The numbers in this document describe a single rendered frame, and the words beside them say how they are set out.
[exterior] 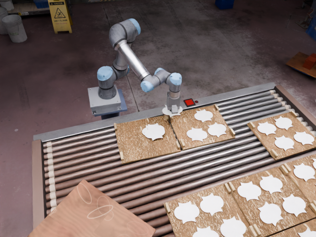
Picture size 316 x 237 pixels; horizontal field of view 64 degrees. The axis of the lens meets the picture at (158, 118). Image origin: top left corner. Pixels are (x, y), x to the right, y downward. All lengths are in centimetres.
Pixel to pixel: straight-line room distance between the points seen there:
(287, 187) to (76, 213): 125
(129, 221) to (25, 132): 224
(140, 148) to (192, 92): 203
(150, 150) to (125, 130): 25
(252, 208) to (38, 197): 124
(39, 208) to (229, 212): 107
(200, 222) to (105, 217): 52
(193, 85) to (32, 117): 221
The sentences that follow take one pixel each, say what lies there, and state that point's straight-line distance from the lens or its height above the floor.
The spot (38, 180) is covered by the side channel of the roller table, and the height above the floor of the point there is 95.
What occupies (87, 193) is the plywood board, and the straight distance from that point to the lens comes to 149.
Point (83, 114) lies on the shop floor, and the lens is 334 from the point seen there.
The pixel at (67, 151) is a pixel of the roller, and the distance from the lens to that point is 183.
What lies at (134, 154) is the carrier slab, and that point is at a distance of 171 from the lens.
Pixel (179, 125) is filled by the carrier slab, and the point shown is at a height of 94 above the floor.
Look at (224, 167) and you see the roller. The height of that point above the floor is 92.
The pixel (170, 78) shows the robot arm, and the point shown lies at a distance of 159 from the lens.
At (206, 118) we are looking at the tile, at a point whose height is 94.
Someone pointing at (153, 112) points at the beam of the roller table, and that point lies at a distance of 200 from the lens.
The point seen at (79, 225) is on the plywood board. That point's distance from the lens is 142.
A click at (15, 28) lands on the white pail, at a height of 26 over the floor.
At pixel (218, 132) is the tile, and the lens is 189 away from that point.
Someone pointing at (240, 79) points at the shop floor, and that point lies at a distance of 405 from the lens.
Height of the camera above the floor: 234
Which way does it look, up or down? 47 degrees down
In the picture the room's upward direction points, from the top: 3 degrees clockwise
